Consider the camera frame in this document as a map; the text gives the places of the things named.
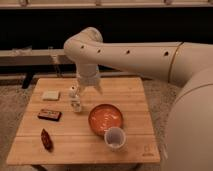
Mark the dark rectangular snack box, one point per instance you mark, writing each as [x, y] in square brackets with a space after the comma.
[49, 114]

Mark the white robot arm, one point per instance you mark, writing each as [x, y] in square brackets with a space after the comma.
[188, 144]

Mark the grey horizontal rail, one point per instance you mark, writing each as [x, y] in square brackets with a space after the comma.
[27, 57]

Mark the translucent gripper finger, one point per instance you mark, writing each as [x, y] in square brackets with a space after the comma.
[80, 89]
[98, 88]

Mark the white paper cup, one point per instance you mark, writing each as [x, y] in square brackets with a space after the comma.
[115, 138]

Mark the orange round plate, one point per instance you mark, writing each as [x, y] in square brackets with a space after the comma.
[103, 117]

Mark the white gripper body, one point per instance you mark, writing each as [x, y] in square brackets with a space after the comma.
[87, 74]

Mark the wooden table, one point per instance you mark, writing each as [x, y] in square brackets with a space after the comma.
[73, 141]

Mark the clear plastic bottle white cap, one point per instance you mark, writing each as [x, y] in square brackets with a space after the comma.
[75, 99]

